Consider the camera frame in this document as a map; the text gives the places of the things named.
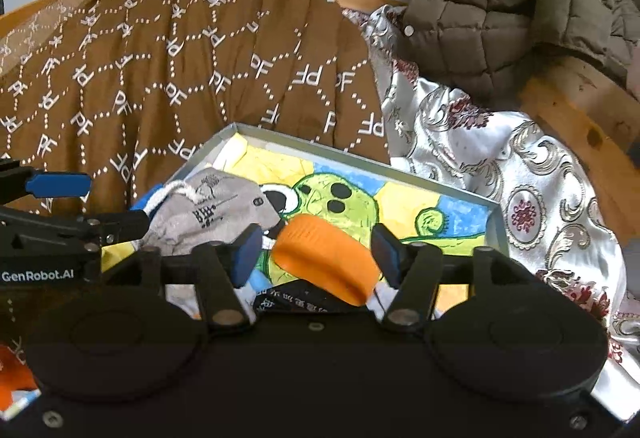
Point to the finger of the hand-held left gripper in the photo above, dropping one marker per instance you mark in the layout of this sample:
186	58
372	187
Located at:
75	227
60	184

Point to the silver floral quilt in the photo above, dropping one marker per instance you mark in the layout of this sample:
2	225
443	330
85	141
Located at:
550	198

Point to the black sock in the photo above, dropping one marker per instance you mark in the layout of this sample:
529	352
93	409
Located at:
300	298

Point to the metal tray with painted bottom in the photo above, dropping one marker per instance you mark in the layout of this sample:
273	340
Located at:
400	198

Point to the wooden bed frame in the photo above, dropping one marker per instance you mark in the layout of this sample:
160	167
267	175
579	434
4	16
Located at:
575	108

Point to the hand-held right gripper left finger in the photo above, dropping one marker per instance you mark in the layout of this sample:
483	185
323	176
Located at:
247	258

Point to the brown patterned blanket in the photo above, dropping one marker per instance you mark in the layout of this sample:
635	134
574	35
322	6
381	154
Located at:
150	68

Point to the orange silicone cup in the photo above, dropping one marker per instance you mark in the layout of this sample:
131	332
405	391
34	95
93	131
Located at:
325	258

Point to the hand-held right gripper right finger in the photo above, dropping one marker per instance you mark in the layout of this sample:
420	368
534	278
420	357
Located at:
387	253

